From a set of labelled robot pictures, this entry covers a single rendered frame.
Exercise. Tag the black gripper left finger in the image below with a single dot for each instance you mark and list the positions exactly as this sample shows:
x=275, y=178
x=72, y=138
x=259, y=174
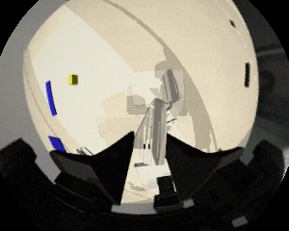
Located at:
x=106, y=169

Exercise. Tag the blue flat bar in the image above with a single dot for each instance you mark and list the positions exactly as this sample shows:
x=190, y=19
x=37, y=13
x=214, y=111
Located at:
x=50, y=98

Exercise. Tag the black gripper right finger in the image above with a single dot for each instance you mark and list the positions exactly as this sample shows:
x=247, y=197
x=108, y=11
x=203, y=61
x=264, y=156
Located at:
x=191, y=168

